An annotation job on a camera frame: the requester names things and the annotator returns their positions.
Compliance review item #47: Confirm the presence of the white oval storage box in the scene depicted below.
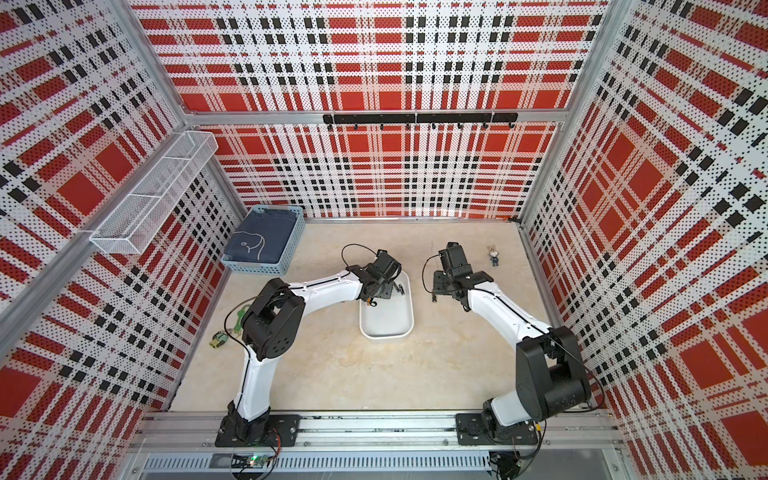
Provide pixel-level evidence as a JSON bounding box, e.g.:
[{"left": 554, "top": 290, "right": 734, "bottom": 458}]
[{"left": 359, "top": 272, "right": 415, "bottom": 342}]

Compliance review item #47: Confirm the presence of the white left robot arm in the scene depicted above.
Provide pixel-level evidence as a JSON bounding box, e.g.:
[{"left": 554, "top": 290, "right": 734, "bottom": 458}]
[{"left": 229, "top": 249, "right": 402, "bottom": 422}]

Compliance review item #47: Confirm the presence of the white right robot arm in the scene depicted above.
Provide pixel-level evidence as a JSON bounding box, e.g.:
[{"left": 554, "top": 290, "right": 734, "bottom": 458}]
[{"left": 432, "top": 242, "right": 592, "bottom": 432}]

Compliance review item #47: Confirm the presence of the light blue plastic basket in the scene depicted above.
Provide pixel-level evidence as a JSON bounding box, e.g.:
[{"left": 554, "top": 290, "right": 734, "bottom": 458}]
[{"left": 222, "top": 205, "right": 305, "bottom": 276}]

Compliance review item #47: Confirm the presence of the folded blue denim garment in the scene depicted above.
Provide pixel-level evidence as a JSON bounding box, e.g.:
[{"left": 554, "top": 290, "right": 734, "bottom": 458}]
[{"left": 224, "top": 209, "right": 297, "bottom": 264}]

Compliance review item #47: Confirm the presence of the green circuit board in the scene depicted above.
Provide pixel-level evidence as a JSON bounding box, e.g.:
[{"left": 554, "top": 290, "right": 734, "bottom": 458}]
[{"left": 231, "top": 454, "right": 273, "bottom": 470}]

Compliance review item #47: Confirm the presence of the small rabbit figure keychain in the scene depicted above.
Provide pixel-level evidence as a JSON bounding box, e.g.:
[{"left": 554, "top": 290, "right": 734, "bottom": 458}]
[{"left": 488, "top": 245, "right": 500, "bottom": 267}]

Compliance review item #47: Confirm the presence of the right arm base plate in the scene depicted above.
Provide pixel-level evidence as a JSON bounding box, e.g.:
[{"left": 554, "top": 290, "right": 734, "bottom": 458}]
[{"left": 455, "top": 410, "right": 538, "bottom": 446}]

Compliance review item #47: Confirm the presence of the black hook rail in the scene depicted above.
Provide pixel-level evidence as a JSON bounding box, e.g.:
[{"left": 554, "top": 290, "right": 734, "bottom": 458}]
[{"left": 322, "top": 112, "right": 519, "bottom": 127}]

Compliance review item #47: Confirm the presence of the green carabiner keychain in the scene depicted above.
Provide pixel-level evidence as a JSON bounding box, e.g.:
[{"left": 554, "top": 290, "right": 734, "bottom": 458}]
[{"left": 209, "top": 304, "right": 250, "bottom": 349}]

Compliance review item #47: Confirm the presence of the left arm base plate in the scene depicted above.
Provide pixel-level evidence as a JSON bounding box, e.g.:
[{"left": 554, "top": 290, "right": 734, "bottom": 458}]
[{"left": 215, "top": 411, "right": 301, "bottom": 448}]

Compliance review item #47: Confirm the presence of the white wire mesh shelf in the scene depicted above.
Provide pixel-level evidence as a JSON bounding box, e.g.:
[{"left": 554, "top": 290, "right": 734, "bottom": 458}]
[{"left": 90, "top": 130, "right": 217, "bottom": 255}]

